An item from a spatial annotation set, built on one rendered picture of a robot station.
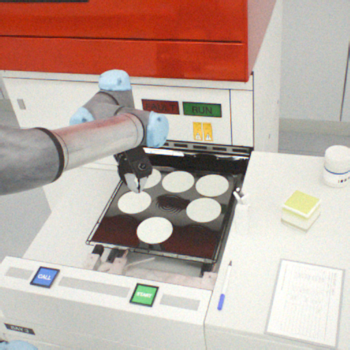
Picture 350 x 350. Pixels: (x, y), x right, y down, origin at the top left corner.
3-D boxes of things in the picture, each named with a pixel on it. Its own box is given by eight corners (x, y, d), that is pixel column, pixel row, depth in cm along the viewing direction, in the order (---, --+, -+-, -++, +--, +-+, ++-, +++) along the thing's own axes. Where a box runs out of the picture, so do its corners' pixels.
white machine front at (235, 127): (35, 158, 186) (1, 60, 161) (254, 180, 163) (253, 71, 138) (31, 163, 184) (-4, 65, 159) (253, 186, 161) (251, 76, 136)
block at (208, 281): (205, 278, 127) (204, 271, 126) (218, 280, 127) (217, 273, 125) (197, 303, 122) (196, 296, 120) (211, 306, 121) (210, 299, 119)
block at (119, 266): (117, 264, 134) (115, 256, 132) (129, 265, 133) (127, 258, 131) (106, 287, 129) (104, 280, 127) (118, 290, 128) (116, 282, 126)
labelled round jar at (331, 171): (323, 170, 142) (326, 143, 136) (349, 173, 140) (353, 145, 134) (321, 186, 137) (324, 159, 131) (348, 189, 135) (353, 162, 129)
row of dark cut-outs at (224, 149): (118, 141, 166) (117, 135, 165) (249, 153, 154) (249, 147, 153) (117, 143, 166) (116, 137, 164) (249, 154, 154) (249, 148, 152)
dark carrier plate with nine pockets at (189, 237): (133, 165, 165) (133, 163, 164) (236, 175, 155) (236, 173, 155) (91, 240, 140) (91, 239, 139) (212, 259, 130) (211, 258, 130)
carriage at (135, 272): (89, 266, 139) (87, 259, 137) (219, 287, 128) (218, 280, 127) (78, 288, 133) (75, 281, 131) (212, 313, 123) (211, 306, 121)
